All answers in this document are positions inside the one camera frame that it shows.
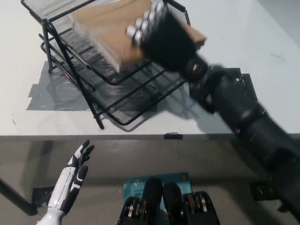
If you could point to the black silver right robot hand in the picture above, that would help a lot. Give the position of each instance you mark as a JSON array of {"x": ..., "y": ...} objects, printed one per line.
[{"x": 168, "y": 42}]

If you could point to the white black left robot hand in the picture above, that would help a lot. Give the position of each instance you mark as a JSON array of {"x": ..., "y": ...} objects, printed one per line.
[{"x": 75, "y": 173}]

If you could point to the black mesh two-tier file tray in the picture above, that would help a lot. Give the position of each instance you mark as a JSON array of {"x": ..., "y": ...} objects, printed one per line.
[{"x": 131, "y": 98}]

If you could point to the robot left black body block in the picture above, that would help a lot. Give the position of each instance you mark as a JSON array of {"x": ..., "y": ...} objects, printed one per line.
[{"x": 151, "y": 199}]

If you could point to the black table leg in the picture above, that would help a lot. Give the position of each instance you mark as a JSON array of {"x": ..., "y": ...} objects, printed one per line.
[{"x": 16, "y": 195}]

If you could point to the grey tape patch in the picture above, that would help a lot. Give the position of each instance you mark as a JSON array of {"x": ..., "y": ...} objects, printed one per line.
[{"x": 39, "y": 93}]

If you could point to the black tape patch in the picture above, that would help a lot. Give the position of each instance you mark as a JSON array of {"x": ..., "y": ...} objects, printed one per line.
[{"x": 249, "y": 82}]

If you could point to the small black tape strip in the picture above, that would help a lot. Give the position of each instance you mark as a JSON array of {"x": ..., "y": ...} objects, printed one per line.
[{"x": 173, "y": 136}]

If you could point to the teal cardboard box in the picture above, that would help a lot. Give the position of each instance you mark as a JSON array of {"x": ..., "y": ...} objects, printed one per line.
[{"x": 180, "y": 185}]

